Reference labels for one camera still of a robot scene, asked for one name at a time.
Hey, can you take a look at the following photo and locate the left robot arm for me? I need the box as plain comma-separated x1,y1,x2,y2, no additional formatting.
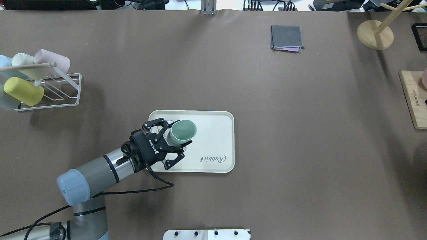
1,118,192,240

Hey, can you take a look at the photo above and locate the grey folded cloth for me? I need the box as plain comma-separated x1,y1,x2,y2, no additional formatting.
270,25,305,53

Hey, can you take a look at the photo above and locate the cream rabbit tray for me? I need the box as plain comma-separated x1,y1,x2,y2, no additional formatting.
148,110,235,173

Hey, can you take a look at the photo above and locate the white wire cup rack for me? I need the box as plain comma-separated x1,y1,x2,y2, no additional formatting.
1,62,84,111

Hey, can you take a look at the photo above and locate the yellow cup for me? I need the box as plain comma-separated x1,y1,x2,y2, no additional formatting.
3,77,44,106

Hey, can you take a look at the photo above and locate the wooden mug tree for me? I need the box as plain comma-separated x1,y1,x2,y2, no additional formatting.
357,0,427,50

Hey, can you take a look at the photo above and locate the green cup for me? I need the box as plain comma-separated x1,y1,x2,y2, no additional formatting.
166,119,197,145

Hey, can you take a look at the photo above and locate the bamboo cutting board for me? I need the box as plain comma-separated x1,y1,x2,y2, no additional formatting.
399,70,427,129

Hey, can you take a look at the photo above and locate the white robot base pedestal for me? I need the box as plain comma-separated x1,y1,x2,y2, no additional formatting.
163,229,252,240

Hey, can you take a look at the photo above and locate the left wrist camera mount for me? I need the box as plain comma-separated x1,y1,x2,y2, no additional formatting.
120,141,138,160

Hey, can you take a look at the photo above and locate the aluminium frame post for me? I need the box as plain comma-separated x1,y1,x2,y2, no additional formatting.
200,0,218,16

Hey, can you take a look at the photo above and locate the grey cup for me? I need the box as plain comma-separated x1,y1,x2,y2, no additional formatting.
0,83,21,110

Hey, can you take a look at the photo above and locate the light blue cup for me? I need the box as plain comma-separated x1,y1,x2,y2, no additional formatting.
0,55,28,80

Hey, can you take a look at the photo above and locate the pink cup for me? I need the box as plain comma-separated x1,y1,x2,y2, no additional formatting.
33,49,70,73

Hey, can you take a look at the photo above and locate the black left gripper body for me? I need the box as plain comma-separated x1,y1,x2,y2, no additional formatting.
129,130,167,173

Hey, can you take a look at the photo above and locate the cream white cup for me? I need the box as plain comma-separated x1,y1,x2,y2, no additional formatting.
12,53,49,80

